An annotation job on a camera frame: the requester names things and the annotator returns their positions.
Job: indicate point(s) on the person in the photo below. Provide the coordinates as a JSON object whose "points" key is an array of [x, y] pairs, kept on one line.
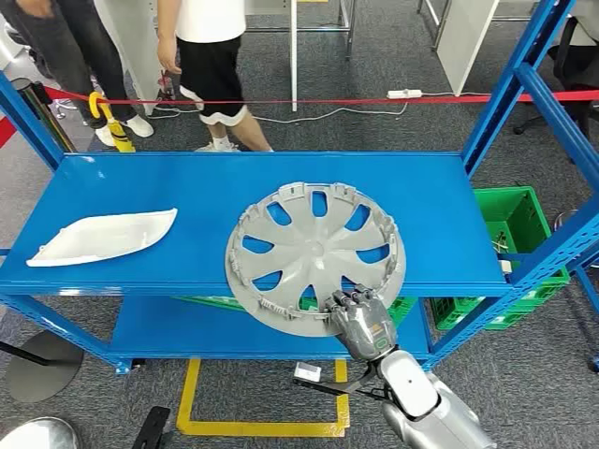
{"points": [[70, 49], [211, 68]]}

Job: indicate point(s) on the yellow folded umbrella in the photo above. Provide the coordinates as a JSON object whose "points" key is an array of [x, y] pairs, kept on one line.
{"points": [[117, 133]]}

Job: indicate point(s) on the black office chair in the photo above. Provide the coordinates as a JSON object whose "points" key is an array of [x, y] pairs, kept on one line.
{"points": [[575, 68]]}

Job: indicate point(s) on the black round stand base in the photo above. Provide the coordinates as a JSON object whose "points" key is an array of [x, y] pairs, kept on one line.
{"points": [[47, 372]]}

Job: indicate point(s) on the white partition panel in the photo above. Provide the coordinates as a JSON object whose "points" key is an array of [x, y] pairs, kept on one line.
{"points": [[131, 49], [463, 37]]}

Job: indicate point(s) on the white plastic car part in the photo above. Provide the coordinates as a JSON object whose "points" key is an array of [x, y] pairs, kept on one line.
{"points": [[103, 238]]}

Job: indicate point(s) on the black left robot foot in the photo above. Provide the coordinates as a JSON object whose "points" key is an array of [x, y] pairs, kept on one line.
{"points": [[152, 427]]}

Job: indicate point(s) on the green plastic crate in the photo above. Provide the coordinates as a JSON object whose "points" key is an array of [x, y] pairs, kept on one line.
{"points": [[467, 313], [514, 211], [402, 307], [211, 304]]}

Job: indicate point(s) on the metal table frame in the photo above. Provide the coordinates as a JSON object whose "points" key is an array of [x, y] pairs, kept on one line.
{"points": [[294, 62]]}

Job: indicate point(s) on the black barrier post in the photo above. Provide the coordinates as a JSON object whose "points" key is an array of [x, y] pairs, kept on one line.
{"points": [[51, 121]]}

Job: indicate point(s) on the chrome round stand base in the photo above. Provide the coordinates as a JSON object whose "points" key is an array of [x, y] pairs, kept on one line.
{"points": [[37, 434], [561, 218]]}

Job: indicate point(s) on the grey plastic wheel hubcap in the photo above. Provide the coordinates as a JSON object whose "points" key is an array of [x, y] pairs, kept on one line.
{"points": [[318, 254]]}

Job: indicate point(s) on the blue metal shelf rack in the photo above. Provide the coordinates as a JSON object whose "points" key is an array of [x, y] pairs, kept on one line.
{"points": [[140, 186]]}

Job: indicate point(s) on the red barrier tape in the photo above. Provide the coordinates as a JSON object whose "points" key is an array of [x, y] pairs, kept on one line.
{"points": [[327, 101]]}

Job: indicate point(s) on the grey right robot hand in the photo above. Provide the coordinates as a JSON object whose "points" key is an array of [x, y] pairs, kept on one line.
{"points": [[362, 328]]}

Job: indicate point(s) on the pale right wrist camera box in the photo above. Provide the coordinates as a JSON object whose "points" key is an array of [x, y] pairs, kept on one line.
{"points": [[307, 372]]}

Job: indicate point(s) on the white power strip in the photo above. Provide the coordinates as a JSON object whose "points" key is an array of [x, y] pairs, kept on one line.
{"points": [[405, 94]]}

